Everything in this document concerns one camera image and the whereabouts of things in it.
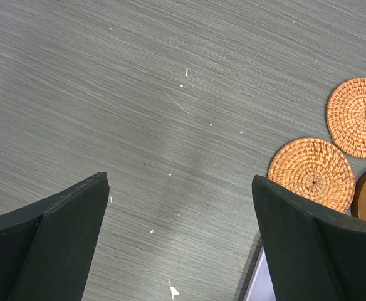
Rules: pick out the lavender plastic tray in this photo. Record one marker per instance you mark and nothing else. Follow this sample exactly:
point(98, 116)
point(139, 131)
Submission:
point(260, 287)

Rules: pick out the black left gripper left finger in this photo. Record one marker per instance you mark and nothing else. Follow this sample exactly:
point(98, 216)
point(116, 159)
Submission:
point(47, 247)

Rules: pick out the woven rattan coaster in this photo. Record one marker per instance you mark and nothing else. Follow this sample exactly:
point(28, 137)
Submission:
point(346, 117)
point(317, 170)

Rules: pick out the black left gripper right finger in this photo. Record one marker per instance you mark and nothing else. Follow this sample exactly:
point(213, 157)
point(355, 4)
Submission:
point(312, 251)

